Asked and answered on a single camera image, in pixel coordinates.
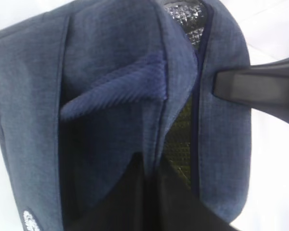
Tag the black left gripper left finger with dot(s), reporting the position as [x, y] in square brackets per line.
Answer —
[123, 207]

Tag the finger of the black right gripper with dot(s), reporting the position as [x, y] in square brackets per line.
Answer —
[263, 87]

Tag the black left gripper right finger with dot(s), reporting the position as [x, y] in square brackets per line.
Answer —
[173, 207]

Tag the navy blue lunch bag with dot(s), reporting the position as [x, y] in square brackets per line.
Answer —
[89, 84]

